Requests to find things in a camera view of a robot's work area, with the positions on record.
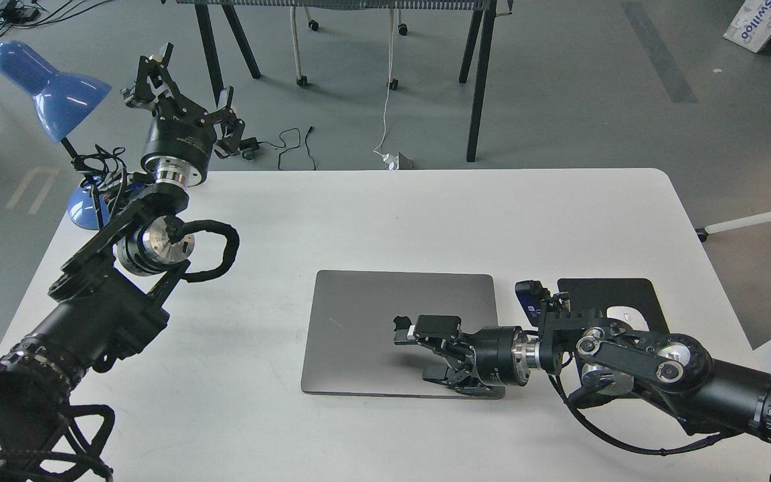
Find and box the black-legged background table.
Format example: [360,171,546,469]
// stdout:
[175,0,513,163]

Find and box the white wheeled chair base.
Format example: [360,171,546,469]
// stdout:
[290,5,409,91]

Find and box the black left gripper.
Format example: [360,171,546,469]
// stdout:
[120,42,245,188]

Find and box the white cable with power strip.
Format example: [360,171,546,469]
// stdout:
[373,7,416,171]

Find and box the white computer mouse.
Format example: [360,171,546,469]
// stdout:
[606,306,633,325]

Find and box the white cardboard box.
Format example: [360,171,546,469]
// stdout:
[723,1,771,53]

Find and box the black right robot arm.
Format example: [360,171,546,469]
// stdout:
[394,280,771,480]

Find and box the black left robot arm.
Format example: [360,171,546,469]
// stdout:
[0,41,244,481]

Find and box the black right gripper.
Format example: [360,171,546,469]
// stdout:
[394,315,539,396]

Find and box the black mouse pad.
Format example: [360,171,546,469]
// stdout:
[557,278,668,333]

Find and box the blue desk lamp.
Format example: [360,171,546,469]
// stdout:
[0,41,128,231]

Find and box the black cable on floor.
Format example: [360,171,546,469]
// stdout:
[241,126,317,171]

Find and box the grey laptop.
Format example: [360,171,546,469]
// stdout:
[301,270,498,399]

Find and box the black cable bundle top left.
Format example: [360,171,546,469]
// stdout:
[0,0,115,62]

